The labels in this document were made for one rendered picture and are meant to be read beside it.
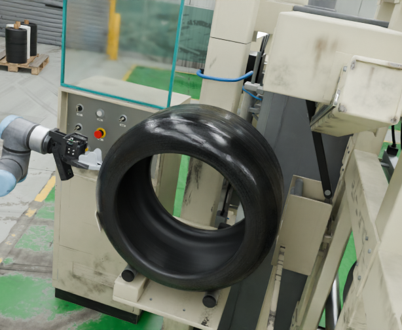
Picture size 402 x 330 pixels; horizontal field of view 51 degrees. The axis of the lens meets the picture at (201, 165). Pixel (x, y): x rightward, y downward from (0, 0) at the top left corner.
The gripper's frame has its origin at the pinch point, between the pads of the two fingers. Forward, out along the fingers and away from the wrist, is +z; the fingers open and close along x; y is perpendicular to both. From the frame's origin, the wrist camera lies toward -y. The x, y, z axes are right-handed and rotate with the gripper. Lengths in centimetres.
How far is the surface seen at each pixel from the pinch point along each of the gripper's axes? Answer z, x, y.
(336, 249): 83, 22, -9
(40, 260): -66, 85, -129
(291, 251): 68, 21, -16
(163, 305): 33, -6, -37
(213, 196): 34.5, 27.6, -9.6
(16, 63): -398, 501, -152
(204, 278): 43.5, -12.3, -15.8
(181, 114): 21.7, -3.9, 27.9
